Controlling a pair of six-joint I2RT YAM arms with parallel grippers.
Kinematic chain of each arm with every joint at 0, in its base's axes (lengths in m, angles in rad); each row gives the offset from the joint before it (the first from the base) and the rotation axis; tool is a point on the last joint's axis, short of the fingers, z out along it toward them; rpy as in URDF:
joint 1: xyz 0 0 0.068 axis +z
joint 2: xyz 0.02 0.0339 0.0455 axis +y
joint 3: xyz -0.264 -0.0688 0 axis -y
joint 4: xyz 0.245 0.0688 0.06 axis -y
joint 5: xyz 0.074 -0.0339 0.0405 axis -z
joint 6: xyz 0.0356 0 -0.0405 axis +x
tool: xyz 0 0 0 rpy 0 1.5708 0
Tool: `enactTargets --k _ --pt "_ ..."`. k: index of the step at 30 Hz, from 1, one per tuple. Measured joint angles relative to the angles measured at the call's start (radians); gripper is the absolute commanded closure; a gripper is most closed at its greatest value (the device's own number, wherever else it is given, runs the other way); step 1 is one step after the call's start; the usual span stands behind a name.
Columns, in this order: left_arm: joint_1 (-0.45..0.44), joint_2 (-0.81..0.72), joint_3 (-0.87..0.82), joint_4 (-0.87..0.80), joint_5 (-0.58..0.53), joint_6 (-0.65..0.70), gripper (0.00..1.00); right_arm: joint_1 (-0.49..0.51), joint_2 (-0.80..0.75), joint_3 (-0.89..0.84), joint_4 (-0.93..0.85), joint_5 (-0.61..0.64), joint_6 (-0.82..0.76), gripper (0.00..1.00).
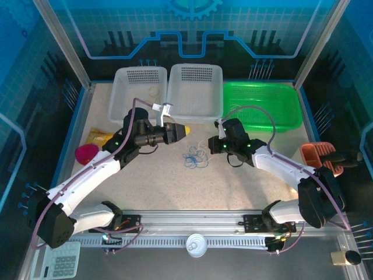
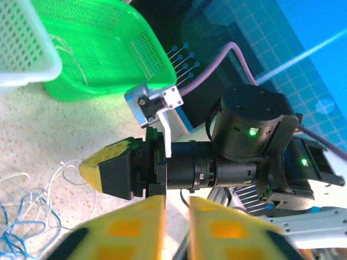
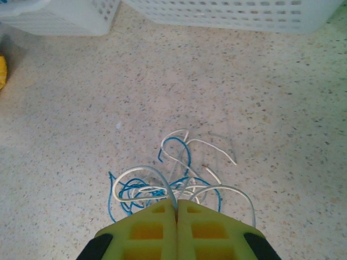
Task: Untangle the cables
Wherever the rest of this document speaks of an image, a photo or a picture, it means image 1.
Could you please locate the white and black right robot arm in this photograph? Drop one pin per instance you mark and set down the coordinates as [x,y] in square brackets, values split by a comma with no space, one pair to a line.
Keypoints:
[279,163]

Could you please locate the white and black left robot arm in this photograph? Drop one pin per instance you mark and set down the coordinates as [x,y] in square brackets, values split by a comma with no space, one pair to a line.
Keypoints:
[87,178]

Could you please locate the white perforated plastic basket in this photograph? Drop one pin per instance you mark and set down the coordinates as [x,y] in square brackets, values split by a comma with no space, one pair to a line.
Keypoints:
[125,87]
[195,99]

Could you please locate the yellow snack bag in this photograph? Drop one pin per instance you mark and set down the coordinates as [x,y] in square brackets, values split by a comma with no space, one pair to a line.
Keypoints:
[99,136]

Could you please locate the green perforated plastic basket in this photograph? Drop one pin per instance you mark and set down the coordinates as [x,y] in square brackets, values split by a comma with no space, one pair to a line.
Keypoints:
[277,99]

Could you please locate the orange ribbed plastic holder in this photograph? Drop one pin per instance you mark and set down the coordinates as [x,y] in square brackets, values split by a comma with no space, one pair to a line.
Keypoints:
[310,154]

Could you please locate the white desk calculator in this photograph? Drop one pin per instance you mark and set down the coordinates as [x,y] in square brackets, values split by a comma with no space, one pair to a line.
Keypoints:
[61,262]

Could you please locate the beige block with black cylinder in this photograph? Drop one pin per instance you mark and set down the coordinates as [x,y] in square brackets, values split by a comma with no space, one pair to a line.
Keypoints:
[339,258]

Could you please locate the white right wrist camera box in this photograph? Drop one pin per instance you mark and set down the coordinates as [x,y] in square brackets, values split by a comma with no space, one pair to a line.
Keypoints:
[221,132]

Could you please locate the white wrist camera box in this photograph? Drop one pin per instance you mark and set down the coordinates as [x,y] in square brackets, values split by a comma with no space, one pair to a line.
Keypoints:
[221,132]
[164,110]

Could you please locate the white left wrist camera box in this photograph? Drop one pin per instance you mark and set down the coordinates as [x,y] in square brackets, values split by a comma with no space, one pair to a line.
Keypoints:
[164,110]

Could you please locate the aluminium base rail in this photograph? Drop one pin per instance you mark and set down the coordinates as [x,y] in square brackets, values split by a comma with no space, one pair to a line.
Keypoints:
[189,217]

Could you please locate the aluminium frame post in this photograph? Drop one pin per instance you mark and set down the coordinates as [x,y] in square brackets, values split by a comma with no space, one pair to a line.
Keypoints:
[63,43]
[321,43]

